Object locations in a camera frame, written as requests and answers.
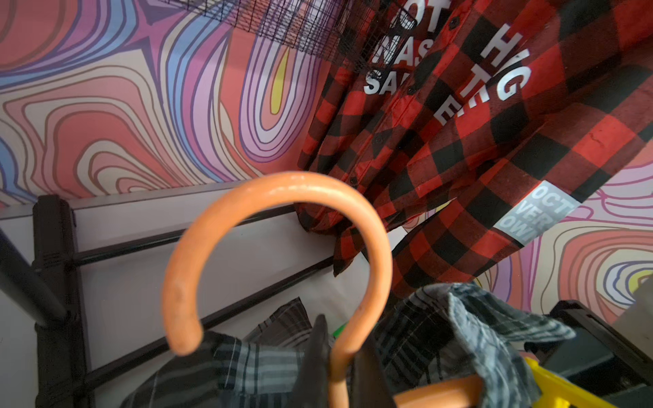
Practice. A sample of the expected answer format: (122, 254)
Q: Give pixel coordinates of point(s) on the grey plaid long-sleeve shirt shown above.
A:
(439, 333)

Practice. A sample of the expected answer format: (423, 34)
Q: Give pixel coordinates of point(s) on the green plastic basket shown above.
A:
(337, 333)

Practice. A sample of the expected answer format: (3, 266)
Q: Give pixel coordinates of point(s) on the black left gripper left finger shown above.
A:
(311, 387)

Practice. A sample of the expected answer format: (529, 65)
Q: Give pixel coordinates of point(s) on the black clothes rack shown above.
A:
(105, 260)

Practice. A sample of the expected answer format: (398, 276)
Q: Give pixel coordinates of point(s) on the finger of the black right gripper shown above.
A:
(598, 360)

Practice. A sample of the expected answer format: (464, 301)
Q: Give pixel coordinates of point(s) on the red plaid long-sleeve shirt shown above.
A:
(489, 100)

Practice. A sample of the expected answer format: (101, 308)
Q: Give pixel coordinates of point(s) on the rear black wire basket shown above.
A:
(356, 35)

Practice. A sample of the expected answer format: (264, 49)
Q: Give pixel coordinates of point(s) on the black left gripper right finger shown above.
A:
(368, 386)

